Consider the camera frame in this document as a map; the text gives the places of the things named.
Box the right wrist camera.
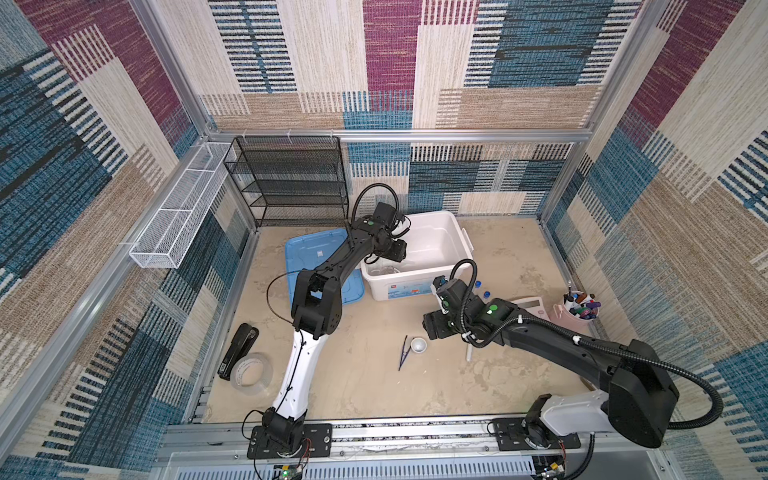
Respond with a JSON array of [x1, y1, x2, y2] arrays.
[[431, 275, 448, 314]]

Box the small white mortar bowl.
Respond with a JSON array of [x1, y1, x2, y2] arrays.
[[410, 337, 428, 354]]

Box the white wire mesh basket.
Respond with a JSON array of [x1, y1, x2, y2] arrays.
[[130, 142, 230, 269]]

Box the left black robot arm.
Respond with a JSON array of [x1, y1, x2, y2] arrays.
[[249, 183, 408, 458]]

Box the black wire shelf rack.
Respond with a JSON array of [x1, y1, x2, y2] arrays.
[[223, 136, 349, 227]]

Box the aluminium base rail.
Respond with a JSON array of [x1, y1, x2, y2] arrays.
[[150, 414, 678, 479]]

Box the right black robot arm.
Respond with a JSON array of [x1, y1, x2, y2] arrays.
[[422, 258, 724, 479]]

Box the blue plastic tweezers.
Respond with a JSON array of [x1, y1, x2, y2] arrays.
[[398, 335, 411, 371]]

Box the clear tape roll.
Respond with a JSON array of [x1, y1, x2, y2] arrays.
[[230, 353, 273, 396]]

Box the pink calculator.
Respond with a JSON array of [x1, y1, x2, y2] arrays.
[[512, 297, 550, 321]]

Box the white plastic storage bin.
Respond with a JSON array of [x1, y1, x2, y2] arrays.
[[361, 211, 474, 301]]

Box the pink pen cup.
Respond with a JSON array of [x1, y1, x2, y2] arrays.
[[552, 287, 602, 331]]

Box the blue plastic bin lid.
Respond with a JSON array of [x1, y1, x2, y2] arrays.
[[284, 228, 365, 305]]

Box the black stapler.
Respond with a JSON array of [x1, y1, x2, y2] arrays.
[[217, 323, 259, 381]]

